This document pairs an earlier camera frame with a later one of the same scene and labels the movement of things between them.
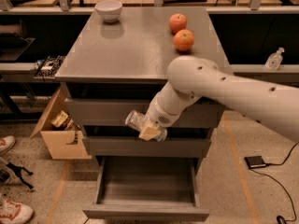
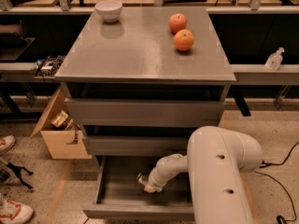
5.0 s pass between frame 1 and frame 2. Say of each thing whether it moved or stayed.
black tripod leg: stayed
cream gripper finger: moved
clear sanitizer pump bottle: stayed
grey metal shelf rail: stayed
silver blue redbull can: moved
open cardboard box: stayed
